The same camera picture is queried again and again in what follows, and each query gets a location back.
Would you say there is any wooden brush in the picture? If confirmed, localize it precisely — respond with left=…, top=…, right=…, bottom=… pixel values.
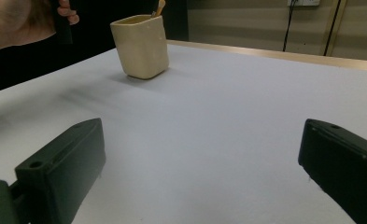
left=151, top=0, right=166, bottom=18

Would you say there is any white table sheet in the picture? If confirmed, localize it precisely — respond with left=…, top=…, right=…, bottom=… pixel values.
left=0, top=43, right=367, bottom=224

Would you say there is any beige square cup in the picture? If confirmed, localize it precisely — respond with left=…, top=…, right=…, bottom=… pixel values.
left=109, top=14, right=170, bottom=80

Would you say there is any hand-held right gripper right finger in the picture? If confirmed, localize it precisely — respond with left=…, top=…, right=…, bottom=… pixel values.
left=297, top=119, right=367, bottom=224

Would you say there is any black wall cable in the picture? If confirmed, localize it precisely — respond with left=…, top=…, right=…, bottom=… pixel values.
left=282, top=0, right=298, bottom=52

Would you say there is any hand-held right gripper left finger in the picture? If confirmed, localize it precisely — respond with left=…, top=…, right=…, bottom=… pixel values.
left=14, top=118, right=106, bottom=224

